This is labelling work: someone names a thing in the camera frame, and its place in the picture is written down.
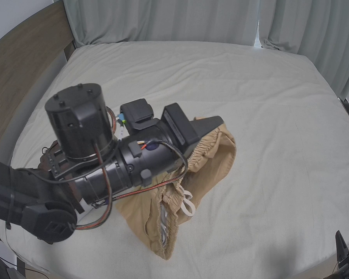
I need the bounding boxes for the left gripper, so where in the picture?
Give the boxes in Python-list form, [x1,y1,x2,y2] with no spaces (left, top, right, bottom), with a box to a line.
[119,103,225,191]

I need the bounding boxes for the beige shorts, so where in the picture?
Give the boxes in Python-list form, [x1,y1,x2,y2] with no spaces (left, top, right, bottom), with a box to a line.
[116,116,237,261]

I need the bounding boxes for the bed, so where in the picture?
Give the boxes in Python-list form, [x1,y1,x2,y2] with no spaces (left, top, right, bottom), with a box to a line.
[0,0,349,279]

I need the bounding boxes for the pale green curtain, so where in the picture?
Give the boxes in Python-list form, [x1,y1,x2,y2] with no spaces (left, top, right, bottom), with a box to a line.
[258,0,349,99]
[59,0,261,48]

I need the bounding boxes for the white garment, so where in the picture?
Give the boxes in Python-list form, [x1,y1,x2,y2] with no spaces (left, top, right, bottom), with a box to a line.
[76,204,98,224]

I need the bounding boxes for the brown garment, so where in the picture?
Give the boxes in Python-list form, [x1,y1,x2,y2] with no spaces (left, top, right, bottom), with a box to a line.
[40,140,85,211]

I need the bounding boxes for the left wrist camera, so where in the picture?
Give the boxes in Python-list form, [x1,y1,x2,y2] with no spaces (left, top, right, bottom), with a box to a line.
[120,98,165,136]

